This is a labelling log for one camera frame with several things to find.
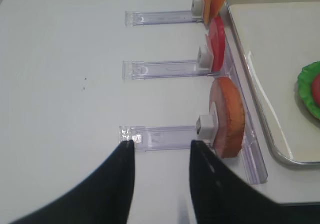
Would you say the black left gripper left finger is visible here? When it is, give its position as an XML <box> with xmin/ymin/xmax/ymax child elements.
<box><xmin>14</xmin><ymin>140</ymin><xmax>135</xmax><ymax>224</ymax></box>

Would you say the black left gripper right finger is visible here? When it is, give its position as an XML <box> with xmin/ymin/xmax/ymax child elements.
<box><xmin>189</xmin><ymin>140</ymin><xmax>320</xmax><ymax>224</ymax></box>

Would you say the clear pusher track tomato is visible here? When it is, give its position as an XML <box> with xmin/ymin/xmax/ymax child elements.
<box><xmin>122</xmin><ymin>45</ymin><xmax>214</xmax><ymax>80</ymax></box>

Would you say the green lettuce leaf on tray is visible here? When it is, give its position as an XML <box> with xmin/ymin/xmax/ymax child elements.
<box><xmin>297</xmin><ymin>61</ymin><xmax>320</xmax><ymax>120</ymax></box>

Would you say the red tomato slice on tray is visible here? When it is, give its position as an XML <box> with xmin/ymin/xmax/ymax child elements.
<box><xmin>311</xmin><ymin>74</ymin><xmax>320</xmax><ymax>107</ymax></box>

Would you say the red tomato slice in rack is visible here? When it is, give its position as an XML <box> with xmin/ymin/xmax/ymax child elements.
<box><xmin>207</xmin><ymin>16</ymin><xmax>226</xmax><ymax>72</ymax></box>

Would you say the clear pusher track cheese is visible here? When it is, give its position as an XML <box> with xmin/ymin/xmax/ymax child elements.
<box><xmin>124</xmin><ymin>0</ymin><xmax>205</xmax><ymax>27</ymax></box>

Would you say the orange cheese slice outer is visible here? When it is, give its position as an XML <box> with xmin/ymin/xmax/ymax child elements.
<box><xmin>198</xmin><ymin>0</ymin><xmax>213</xmax><ymax>25</ymax></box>

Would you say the clear pusher track left bun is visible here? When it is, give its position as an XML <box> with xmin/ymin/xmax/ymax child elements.
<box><xmin>119</xmin><ymin>114</ymin><xmax>219</xmax><ymax>152</ymax></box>

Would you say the bun slice left rack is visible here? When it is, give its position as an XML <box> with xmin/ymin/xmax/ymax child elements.
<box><xmin>209</xmin><ymin>77</ymin><xmax>246</xmax><ymax>158</ymax></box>

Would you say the white rectangular metal tray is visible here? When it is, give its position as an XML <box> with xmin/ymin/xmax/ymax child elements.
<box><xmin>226</xmin><ymin>0</ymin><xmax>320</xmax><ymax>166</ymax></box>

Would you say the clear acrylic left rack rail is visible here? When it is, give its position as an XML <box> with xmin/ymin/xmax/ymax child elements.
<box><xmin>219</xmin><ymin>11</ymin><xmax>268</xmax><ymax>185</ymax></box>

